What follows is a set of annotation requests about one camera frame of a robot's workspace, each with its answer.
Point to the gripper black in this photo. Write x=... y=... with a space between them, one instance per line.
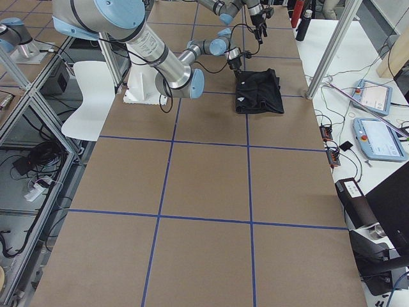
x=258 y=22
x=235 y=64

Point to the black graphic t-shirt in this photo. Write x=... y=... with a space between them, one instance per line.
x=258 y=92

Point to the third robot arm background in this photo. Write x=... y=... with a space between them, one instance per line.
x=18 y=42

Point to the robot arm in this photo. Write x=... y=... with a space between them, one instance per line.
x=175 y=76
x=228 y=11

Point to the black water bottle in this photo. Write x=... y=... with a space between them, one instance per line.
x=304 y=25

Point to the red water bottle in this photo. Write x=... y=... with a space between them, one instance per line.
x=297 y=10

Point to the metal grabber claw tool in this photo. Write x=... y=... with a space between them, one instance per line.
x=402 y=132

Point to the orange connector board near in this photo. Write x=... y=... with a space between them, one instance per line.
x=333 y=157

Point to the small black square pad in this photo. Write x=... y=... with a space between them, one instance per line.
x=345 y=146

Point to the teach pendant tablet far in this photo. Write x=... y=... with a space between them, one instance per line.
x=373 y=95

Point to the teach pendant tablet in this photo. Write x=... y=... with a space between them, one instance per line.
x=373 y=95
x=377 y=141

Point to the brown paper table cover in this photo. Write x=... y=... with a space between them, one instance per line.
x=206 y=207

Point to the white plastic chair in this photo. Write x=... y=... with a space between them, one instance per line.
x=98 y=93

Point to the teach pendant tablet near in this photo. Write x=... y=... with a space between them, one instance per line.
x=377 y=141

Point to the black box with label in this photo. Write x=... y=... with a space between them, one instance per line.
x=355 y=203

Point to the black monitor stand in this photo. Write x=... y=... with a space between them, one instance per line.
x=380 y=265

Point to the white power strip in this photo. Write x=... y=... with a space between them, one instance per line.
x=39 y=186

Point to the aluminium frame post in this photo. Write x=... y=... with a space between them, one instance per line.
x=332 y=47

